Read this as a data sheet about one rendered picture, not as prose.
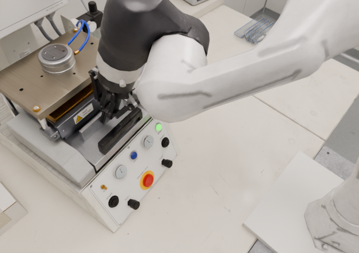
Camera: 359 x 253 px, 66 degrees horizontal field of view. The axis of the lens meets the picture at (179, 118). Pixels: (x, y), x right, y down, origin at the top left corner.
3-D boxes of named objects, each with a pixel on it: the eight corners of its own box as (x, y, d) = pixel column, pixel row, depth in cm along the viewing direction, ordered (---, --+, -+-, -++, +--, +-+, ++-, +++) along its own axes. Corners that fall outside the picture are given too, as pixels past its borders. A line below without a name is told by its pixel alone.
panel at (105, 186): (118, 227, 79) (86, 186, 68) (177, 154, 95) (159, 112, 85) (123, 230, 78) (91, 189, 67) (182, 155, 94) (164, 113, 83)
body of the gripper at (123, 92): (88, 63, 51) (86, 89, 59) (123, 92, 51) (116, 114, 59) (116, 43, 55) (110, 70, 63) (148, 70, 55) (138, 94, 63)
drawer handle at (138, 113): (99, 151, 69) (96, 142, 66) (137, 114, 78) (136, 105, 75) (104, 155, 69) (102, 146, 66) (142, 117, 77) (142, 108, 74)
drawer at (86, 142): (22, 118, 79) (10, 100, 73) (79, 76, 91) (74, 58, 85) (97, 173, 70) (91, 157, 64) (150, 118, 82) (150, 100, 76)
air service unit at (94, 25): (74, 54, 92) (62, 13, 80) (104, 34, 100) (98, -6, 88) (85, 60, 90) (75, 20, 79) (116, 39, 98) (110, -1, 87)
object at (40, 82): (-13, 94, 73) (-40, 54, 63) (77, 39, 90) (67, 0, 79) (51, 139, 65) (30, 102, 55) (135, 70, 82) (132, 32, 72)
